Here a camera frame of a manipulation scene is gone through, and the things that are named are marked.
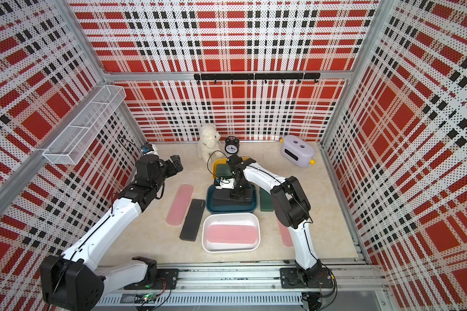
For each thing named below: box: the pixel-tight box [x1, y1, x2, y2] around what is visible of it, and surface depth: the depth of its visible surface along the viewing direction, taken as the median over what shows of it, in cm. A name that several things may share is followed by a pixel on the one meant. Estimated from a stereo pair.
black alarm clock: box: [224, 136, 240, 155], surface depth 113 cm
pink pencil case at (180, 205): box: [166, 184, 194, 227], surface depth 95 cm
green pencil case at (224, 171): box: [216, 163, 235, 179], surface depth 104 cm
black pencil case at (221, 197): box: [212, 187, 253, 207], surface depth 90 cm
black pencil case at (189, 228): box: [179, 198, 206, 242], surface depth 91 cm
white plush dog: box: [196, 123, 224, 164], surface depth 103 cm
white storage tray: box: [201, 212, 261, 253], surface depth 84 cm
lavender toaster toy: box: [279, 134, 316, 168], surface depth 108 cm
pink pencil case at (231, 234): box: [206, 224, 257, 244], surface depth 84 cm
